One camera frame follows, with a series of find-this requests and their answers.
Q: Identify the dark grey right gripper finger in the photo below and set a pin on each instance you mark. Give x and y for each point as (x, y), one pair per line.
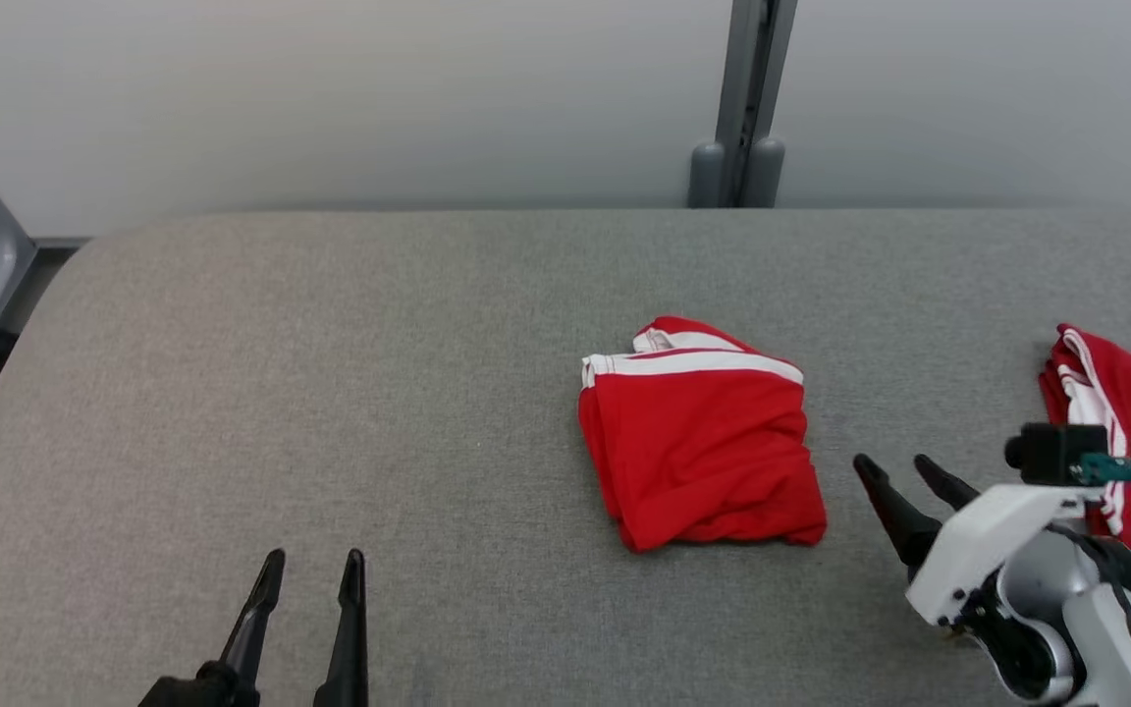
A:
(899, 516)
(948, 486)

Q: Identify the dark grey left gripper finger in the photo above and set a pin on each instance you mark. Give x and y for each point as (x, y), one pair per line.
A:
(350, 648)
(256, 628)

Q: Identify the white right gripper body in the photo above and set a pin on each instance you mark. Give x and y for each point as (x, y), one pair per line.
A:
(988, 540)

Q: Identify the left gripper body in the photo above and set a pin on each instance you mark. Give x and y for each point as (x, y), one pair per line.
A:
(202, 692)

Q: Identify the red shorts with white stripes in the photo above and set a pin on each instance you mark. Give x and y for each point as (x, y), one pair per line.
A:
(703, 452)

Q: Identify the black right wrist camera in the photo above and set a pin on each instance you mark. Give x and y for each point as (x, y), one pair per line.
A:
(1051, 452)

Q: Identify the teal right camera connector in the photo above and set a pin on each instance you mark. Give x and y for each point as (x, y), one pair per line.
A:
(1120, 469)

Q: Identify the grey metal partition post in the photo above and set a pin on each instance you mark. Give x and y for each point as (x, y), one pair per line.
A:
(742, 98)

